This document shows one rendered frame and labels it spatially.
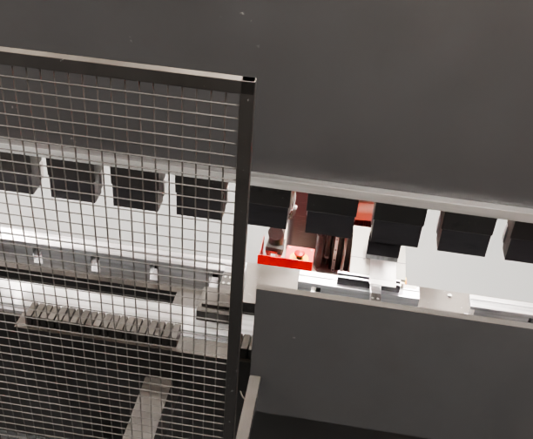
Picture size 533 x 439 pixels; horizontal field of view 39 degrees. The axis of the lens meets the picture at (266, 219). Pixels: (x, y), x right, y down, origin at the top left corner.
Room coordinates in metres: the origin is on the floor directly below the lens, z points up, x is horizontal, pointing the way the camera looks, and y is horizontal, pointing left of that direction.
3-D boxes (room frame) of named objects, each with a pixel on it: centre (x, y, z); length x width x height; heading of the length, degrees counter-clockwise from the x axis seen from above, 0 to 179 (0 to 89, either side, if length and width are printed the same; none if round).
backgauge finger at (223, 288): (1.76, 0.11, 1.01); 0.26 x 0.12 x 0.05; 174
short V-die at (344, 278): (1.88, -0.34, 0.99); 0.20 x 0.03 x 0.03; 84
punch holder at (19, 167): (2.00, 0.80, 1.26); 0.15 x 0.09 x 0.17; 84
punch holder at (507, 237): (1.84, -0.79, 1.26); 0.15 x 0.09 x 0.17; 84
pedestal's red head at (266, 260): (2.23, -0.09, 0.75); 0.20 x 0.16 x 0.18; 84
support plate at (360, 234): (2.02, -0.38, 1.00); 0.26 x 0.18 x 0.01; 174
